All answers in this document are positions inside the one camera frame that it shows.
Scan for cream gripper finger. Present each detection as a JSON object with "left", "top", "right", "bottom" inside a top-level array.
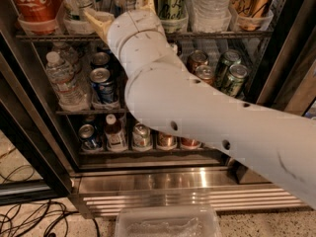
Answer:
[{"left": 135, "top": 0, "right": 156, "bottom": 14}]

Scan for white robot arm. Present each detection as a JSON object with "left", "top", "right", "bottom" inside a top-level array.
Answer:
[{"left": 84, "top": 0, "right": 316, "bottom": 208}]

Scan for green lacroix can top shelf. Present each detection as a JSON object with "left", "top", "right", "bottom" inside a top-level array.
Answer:
[{"left": 155, "top": 0, "right": 186, "bottom": 34}]

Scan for blue pepsi can behind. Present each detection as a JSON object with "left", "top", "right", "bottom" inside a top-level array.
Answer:
[{"left": 90, "top": 52, "right": 111, "bottom": 69}]

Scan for blue pepsi can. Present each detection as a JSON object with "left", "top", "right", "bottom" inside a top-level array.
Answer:
[
  {"left": 90, "top": 68, "right": 118, "bottom": 105},
  {"left": 90, "top": 52, "right": 111, "bottom": 69}
]

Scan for silver green can top shelf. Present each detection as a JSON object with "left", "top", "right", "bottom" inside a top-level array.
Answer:
[{"left": 63, "top": 0, "right": 95, "bottom": 35}]

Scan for blue pepsi can front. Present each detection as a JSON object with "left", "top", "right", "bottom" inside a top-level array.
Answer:
[{"left": 90, "top": 68, "right": 118, "bottom": 105}]

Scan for clear water bottle top shelf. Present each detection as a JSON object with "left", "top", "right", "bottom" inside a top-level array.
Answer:
[{"left": 194, "top": 0, "right": 231, "bottom": 33}]

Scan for water bottle middle shelf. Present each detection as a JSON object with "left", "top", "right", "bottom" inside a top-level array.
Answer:
[{"left": 45, "top": 51, "right": 90, "bottom": 112}]

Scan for gold can behind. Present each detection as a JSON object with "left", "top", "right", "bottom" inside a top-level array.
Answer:
[{"left": 187, "top": 50, "right": 208, "bottom": 73}]

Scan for stainless steel fridge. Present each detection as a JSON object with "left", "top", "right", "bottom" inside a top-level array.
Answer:
[{"left": 0, "top": 0, "right": 315, "bottom": 218}]

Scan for gold can front middle shelf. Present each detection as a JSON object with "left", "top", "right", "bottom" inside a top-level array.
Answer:
[{"left": 196, "top": 65, "right": 215, "bottom": 85}]

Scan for gold can shelf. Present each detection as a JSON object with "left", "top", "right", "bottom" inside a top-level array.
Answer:
[
  {"left": 196, "top": 65, "right": 215, "bottom": 85},
  {"left": 230, "top": 0, "right": 273, "bottom": 31}
]

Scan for green can behind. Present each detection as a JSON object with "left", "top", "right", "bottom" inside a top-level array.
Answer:
[{"left": 215, "top": 49, "right": 241, "bottom": 89}]

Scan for gold can top shelf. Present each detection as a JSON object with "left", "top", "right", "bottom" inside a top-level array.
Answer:
[{"left": 230, "top": 0, "right": 273, "bottom": 31}]

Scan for brown tea bottle bottom shelf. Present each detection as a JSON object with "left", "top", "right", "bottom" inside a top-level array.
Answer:
[{"left": 105, "top": 114, "right": 127, "bottom": 151}]

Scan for silver can bottom shelf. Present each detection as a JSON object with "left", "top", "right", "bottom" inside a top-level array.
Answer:
[{"left": 132, "top": 122, "right": 152, "bottom": 150}]

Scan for blue can bottom shelf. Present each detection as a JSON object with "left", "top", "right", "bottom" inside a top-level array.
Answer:
[{"left": 78, "top": 124, "right": 102, "bottom": 150}]

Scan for green can front middle shelf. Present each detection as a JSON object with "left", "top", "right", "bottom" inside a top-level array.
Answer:
[{"left": 220, "top": 64, "right": 249, "bottom": 97}]

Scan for bronze can bottom shelf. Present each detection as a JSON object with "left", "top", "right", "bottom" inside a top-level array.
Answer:
[{"left": 157, "top": 132, "right": 177, "bottom": 150}]

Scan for red can bottom shelf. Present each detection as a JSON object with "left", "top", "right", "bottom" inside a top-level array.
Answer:
[{"left": 181, "top": 137, "right": 201, "bottom": 150}]

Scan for clear plastic bin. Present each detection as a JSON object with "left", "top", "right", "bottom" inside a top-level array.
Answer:
[{"left": 115, "top": 205, "right": 222, "bottom": 237}]

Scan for black floor cables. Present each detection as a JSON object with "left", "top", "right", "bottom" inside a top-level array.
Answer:
[{"left": 0, "top": 163, "right": 101, "bottom": 237}]

